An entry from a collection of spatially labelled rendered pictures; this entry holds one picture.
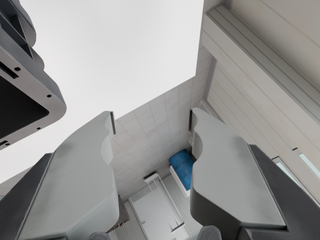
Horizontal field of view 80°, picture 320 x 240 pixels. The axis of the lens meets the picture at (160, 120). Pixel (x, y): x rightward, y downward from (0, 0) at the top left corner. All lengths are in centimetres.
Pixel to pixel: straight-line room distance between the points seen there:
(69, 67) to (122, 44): 13
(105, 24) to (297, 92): 123
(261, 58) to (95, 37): 124
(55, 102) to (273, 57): 146
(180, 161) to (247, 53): 404
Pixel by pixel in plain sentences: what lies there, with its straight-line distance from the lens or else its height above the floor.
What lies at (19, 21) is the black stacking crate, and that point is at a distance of 25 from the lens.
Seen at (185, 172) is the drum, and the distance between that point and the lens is 516.
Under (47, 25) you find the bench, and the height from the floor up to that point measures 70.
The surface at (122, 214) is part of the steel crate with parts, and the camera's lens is 536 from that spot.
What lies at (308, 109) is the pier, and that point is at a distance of 142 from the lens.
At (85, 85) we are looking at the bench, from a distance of 53.
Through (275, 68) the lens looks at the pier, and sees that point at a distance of 150.
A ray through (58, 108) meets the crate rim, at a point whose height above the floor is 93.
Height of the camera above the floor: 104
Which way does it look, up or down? 22 degrees down
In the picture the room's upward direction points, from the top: 148 degrees clockwise
